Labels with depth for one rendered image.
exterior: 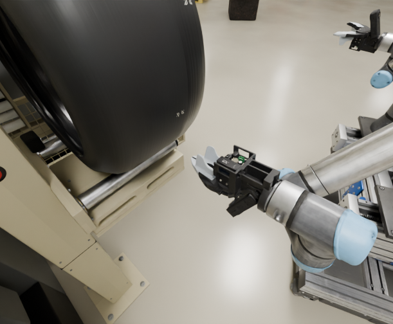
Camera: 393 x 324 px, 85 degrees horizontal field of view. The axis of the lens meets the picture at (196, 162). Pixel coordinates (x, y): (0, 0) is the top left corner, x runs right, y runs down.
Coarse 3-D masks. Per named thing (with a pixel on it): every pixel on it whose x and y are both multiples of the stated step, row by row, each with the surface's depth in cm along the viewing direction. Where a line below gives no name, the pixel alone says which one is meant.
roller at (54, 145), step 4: (52, 140) 70; (56, 140) 71; (44, 144) 69; (48, 144) 69; (52, 144) 70; (56, 144) 70; (60, 144) 71; (44, 148) 68; (48, 148) 69; (52, 148) 70; (56, 148) 70; (60, 148) 72; (40, 152) 68; (44, 152) 68; (48, 152) 69; (52, 152) 70; (56, 152) 72; (44, 156) 69; (48, 156) 70
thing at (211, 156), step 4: (208, 148) 49; (212, 148) 48; (208, 152) 50; (212, 152) 49; (216, 152) 48; (192, 156) 53; (196, 156) 52; (204, 156) 52; (208, 156) 50; (212, 156) 49; (216, 156) 48; (208, 160) 51; (212, 160) 50; (216, 160) 49; (208, 164) 50; (212, 164) 50
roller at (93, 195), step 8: (176, 144) 72; (160, 152) 68; (168, 152) 71; (152, 160) 66; (136, 168) 63; (144, 168) 65; (112, 176) 60; (120, 176) 60; (128, 176) 62; (96, 184) 58; (104, 184) 58; (112, 184) 59; (120, 184) 61; (88, 192) 56; (96, 192) 57; (104, 192) 58; (112, 192) 60; (80, 200) 55; (88, 200) 55; (96, 200) 57; (88, 208) 56
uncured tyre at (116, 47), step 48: (0, 0) 28; (48, 0) 26; (96, 0) 27; (144, 0) 31; (192, 0) 38; (0, 48) 55; (48, 48) 28; (96, 48) 29; (144, 48) 33; (192, 48) 39; (48, 96) 70; (96, 96) 32; (144, 96) 36; (192, 96) 45; (96, 144) 38; (144, 144) 43
